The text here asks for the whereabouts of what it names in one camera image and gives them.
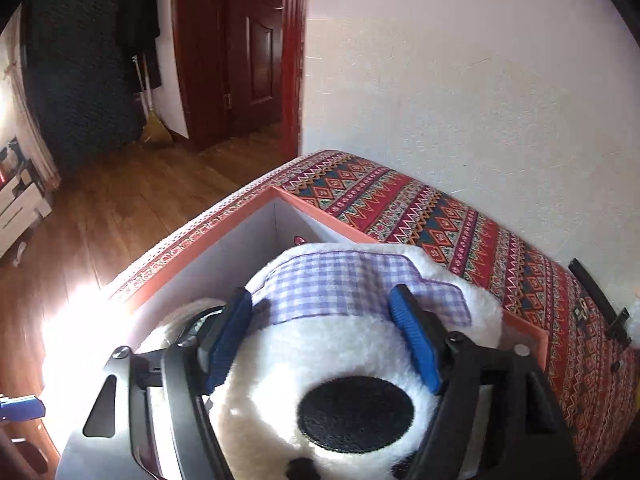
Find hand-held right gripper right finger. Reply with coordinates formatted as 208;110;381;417
390;283;582;480

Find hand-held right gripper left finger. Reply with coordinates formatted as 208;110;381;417
55;287;254;480

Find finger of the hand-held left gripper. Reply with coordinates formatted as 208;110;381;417
0;394;47;422

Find panda plush with checked bib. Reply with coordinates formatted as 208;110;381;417
209;242;507;480

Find orange cardboard box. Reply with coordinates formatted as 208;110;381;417
106;185;552;480

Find patterned red blanket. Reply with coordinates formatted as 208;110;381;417
106;149;640;480

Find white low cabinet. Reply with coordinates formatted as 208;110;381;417
0;136;55;262

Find straw broom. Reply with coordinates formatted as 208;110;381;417
131;54;175;150

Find red wooden door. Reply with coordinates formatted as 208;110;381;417
171;0;307;156

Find dark curtain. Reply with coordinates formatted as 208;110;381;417
22;0;148;173

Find hanging black clothes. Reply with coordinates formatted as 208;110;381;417
116;0;164;95

